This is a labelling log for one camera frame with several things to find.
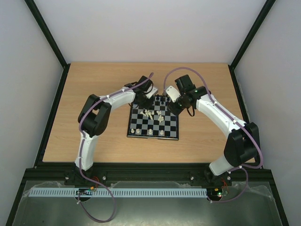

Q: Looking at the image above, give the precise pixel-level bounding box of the black and grey chessboard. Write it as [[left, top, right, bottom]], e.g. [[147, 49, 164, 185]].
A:
[[127, 95, 179, 140]]

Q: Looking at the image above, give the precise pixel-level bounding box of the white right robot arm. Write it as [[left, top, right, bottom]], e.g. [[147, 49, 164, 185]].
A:
[[164, 75, 260, 185]]

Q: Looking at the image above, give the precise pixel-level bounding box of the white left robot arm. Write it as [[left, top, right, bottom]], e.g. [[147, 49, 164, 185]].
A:
[[75, 73, 158, 171]]

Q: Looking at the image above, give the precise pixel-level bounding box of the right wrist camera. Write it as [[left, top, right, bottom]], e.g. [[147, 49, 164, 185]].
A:
[[165, 86, 181, 103]]

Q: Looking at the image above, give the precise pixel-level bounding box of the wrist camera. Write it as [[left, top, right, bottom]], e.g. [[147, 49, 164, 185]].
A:
[[145, 87, 158, 99], [165, 86, 181, 103]]

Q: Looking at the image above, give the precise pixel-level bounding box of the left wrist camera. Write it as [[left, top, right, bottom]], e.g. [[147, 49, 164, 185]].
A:
[[145, 87, 158, 99]]

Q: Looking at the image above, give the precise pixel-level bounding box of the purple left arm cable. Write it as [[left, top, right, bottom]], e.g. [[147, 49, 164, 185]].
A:
[[79, 72, 155, 222]]

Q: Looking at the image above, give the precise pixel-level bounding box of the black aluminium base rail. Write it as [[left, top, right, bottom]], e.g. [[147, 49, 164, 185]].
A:
[[22, 163, 275, 187]]

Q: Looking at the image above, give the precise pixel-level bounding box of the light blue cable duct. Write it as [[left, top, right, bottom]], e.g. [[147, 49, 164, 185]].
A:
[[29, 188, 207, 198]]

